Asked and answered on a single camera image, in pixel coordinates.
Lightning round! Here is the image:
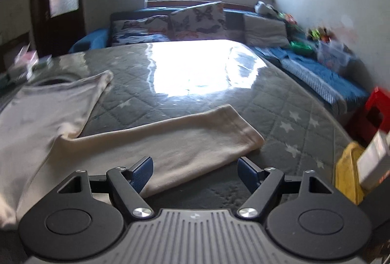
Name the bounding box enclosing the red plastic stool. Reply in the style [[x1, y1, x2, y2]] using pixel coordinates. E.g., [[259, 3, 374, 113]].
[[349, 87, 390, 147]]

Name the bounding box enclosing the yellow bag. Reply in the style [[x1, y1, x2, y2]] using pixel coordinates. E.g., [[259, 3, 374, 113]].
[[335, 142, 366, 205]]

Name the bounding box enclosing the panda plush toy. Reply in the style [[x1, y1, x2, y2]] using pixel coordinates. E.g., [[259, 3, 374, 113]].
[[254, 1, 275, 14]]

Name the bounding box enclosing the blue sofa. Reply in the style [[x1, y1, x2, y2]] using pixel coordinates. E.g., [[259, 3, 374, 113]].
[[68, 6, 371, 115]]

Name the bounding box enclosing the cream cotton garment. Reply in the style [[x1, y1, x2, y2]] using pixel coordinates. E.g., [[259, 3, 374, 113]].
[[0, 70, 265, 231]]

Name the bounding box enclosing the butterfly print pillow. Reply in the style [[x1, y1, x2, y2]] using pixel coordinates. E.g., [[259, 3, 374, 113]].
[[110, 14, 171, 46], [169, 1, 227, 40]]

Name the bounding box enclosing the white cardboard box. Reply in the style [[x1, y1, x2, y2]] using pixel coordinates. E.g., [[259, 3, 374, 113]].
[[356, 130, 390, 188]]

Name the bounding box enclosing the grey pillow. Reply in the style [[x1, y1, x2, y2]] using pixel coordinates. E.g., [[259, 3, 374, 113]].
[[243, 13, 290, 48]]

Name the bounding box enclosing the green plastic item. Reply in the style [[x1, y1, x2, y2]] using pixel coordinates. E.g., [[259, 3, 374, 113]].
[[289, 41, 314, 52]]

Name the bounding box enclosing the clear plastic storage box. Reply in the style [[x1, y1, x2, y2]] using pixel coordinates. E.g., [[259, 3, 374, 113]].
[[317, 40, 355, 72]]

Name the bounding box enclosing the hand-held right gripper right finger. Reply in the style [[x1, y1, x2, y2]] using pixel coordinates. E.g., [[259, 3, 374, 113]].
[[237, 157, 337, 220]]

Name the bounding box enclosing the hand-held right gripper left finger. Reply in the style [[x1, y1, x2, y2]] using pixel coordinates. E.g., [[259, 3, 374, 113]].
[[56, 156, 154, 220]]

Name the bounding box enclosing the pink green plush toy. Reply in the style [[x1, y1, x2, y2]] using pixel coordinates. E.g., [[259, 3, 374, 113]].
[[279, 12, 297, 25]]

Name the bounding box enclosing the quilted grey table cover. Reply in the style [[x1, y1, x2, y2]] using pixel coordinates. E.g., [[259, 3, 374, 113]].
[[0, 40, 360, 222]]

